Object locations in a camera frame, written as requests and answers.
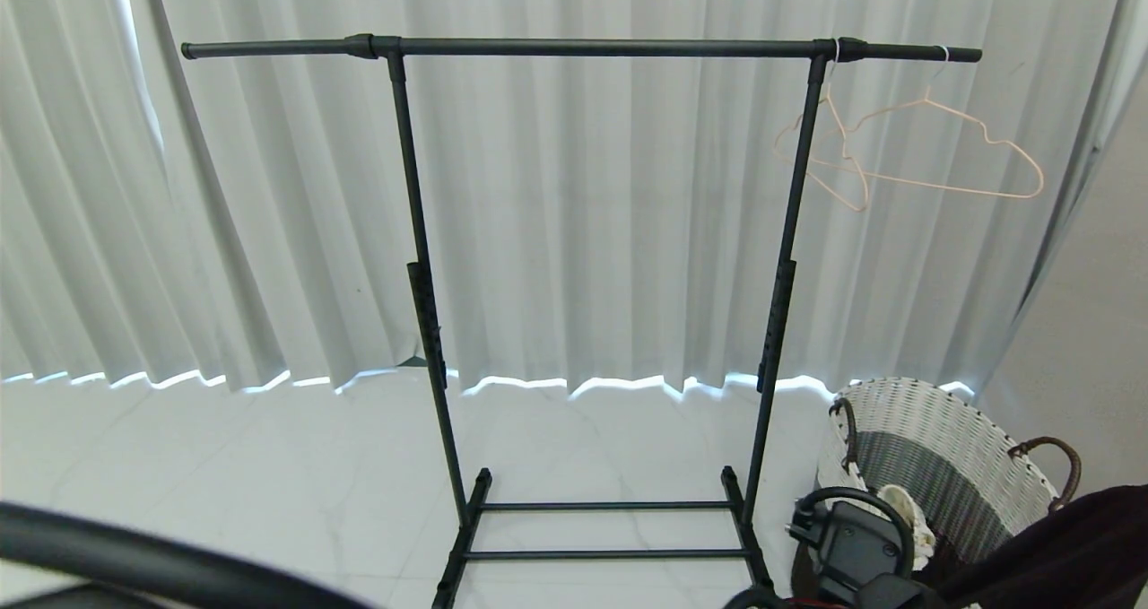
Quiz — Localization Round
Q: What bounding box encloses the pink clothes hanger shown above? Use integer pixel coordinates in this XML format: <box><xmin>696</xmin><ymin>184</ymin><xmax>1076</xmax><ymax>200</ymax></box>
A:
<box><xmin>843</xmin><ymin>64</ymin><xmax>1046</xmax><ymax>200</ymax></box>
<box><xmin>774</xmin><ymin>57</ymin><xmax>871</xmax><ymax>213</ymax></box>

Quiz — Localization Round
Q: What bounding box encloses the black garment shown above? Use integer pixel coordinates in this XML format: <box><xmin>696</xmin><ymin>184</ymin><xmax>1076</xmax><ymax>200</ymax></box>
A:
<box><xmin>933</xmin><ymin>485</ymin><xmax>1148</xmax><ymax>609</ymax></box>

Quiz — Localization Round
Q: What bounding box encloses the black clothes rack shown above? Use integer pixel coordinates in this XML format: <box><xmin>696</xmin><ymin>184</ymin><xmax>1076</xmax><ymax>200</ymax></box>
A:
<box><xmin>179</xmin><ymin>33</ymin><xmax>983</xmax><ymax>609</ymax></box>

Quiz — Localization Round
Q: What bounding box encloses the white laundry basket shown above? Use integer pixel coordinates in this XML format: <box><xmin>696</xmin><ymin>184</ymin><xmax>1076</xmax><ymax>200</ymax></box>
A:
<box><xmin>791</xmin><ymin>376</ymin><xmax>1083</xmax><ymax>601</ymax></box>

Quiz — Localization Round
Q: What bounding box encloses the white curtain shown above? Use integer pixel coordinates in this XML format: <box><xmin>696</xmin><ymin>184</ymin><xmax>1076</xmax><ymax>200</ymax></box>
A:
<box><xmin>0</xmin><ymin>0</ymin><xmax>1148</xmax><ymax>399</ymax></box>

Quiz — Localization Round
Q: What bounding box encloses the cream printed garment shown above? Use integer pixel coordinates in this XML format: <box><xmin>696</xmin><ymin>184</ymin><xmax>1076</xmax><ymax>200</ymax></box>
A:
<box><xmin>874</xmin><ymin>485</ymin><xmax>938</xmax><ymax>565</ymax></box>

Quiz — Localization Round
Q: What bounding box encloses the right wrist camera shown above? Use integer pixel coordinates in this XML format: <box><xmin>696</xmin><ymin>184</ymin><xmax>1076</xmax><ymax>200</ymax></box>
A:
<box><xmin>810</xmin><ymin>500</ymin><xmax>909</xmax><ymax>606</ymax></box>

